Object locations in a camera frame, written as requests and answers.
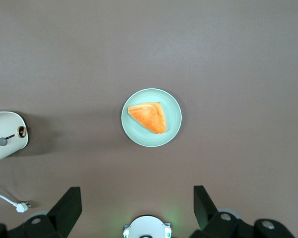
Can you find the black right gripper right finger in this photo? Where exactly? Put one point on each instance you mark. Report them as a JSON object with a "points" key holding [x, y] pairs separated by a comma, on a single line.
{"points": [[204, 208]]}

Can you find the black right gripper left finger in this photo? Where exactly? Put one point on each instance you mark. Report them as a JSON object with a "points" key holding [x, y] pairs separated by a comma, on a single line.
{"points": [[65, 210]]}

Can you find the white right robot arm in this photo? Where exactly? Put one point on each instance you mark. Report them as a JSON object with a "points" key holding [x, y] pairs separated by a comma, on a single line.
{"points": [[146, 226]]}

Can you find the cream white toaster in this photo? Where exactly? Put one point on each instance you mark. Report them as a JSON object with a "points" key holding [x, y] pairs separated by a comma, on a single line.
{"points": [[5, 126]]}

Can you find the pale green round plate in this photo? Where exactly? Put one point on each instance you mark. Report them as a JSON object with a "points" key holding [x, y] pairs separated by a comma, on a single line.
{"points": [[136, 134]]}

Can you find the orange triangular toast piece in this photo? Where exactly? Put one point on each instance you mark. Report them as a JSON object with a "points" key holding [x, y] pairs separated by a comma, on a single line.
{"points": [[151, 119]]}

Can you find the brown table cover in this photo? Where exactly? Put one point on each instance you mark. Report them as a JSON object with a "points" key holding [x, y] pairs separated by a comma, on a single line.
{"points": [[213, 62]]}

